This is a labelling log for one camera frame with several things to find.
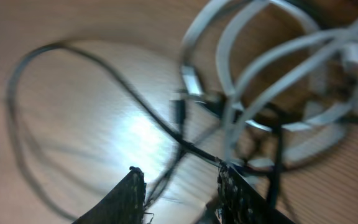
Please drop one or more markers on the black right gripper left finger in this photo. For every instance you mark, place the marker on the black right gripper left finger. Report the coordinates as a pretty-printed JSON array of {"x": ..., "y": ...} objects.
[{"x": 124, "y": 204}]

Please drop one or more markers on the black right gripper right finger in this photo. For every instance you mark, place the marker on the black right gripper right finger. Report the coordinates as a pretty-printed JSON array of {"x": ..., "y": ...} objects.
[{"x": 239, "y": 203}]

